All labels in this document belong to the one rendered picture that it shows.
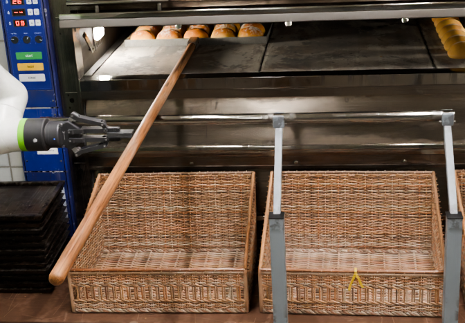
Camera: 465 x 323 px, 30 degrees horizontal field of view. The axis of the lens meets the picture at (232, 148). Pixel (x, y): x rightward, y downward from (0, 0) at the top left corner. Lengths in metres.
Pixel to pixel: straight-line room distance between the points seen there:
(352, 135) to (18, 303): 1.21
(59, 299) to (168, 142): 0.63
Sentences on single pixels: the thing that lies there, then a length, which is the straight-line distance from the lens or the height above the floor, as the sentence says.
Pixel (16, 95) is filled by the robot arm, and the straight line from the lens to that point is 2.53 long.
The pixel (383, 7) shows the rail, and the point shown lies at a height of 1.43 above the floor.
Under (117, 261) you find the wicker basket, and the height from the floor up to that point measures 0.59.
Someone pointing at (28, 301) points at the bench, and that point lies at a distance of 2.88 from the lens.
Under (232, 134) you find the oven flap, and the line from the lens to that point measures 2.94.
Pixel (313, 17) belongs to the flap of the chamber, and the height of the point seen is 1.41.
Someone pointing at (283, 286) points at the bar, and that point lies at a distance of 2.49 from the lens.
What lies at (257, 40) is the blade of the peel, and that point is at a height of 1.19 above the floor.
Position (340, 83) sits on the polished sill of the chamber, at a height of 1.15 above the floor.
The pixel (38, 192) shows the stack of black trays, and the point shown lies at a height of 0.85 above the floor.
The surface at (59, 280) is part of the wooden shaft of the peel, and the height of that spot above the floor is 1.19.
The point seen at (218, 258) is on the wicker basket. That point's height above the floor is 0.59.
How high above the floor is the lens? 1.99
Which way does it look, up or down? 21 degrees down
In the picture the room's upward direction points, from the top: 3 degrees counter-clockwise
